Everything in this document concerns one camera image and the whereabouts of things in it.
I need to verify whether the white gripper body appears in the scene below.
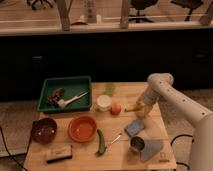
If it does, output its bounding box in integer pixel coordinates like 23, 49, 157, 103
136, 92, 156, 118

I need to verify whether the yellow banana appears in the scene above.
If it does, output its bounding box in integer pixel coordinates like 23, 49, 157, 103
124, 104, 144, 112

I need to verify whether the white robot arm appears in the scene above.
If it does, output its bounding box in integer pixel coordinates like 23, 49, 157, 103
137, 73, 213, 171

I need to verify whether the red bowl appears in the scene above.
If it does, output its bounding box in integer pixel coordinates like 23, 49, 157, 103
68, 115, 97, 143

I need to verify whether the dark purple bowl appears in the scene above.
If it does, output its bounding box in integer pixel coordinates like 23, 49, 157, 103
31, 118, 57, 144

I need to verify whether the blue sponge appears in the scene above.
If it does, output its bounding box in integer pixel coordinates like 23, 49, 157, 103
124, 119, 144, 137

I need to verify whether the orange fruit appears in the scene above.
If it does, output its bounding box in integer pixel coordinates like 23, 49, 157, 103
111, 103, 121, 115

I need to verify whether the green leafy vegetable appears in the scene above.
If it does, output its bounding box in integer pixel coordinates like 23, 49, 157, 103
104, 83, 115, 96

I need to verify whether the white round container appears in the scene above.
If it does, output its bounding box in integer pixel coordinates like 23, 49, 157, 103
96, 95, 112, 111

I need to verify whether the metal cup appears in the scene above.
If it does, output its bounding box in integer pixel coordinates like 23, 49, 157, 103
130, 136, 145, 152

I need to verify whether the grey cloth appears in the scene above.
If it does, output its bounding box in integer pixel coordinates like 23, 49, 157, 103
141, 140, 164, 162

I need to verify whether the metal spoon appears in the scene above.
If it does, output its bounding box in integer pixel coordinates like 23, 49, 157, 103
106, 133, 122, 147

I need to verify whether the green cucumber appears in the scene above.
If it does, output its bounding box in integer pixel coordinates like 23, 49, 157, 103
96, 129, 106, 156

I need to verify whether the green plastic tray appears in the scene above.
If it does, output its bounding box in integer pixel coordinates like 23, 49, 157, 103
37, 76, 92, 113

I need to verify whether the white brush in tray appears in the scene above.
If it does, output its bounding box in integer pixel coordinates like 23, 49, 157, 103
57, 92, 87, 108

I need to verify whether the black office chair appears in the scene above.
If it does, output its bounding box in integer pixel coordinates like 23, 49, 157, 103
129, 0, 158, 23

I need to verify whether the brown grapes bunch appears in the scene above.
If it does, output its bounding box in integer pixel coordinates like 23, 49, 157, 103
47, 88, 64, 105

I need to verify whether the wooden block eraser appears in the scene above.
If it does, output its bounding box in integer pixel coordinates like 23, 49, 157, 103
45, 145, 72, 164

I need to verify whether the black cable right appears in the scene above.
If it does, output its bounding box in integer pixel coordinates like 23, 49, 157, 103
170, 133, 195, 170

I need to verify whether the black cable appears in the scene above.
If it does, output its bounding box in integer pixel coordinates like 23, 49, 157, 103
170, 133, 195, 170
0, 125, 31, 171

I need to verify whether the black cable left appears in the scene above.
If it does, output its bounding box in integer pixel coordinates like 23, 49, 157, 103
0, 125, 31, 171

